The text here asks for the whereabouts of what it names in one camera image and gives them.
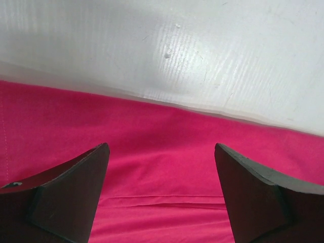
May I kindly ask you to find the pink t shirt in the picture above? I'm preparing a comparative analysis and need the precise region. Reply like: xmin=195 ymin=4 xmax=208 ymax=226
xmin=1 ymin=81 xmax=323 ymax=242

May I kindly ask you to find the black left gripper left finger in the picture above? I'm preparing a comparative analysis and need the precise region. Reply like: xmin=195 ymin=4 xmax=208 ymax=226
xmin=1 ymin=143 xmax=109 ymax=242

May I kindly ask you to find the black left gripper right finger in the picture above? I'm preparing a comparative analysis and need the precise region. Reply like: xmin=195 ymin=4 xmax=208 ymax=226
xmin=215 ymin=143 xmax=323 ymax=242

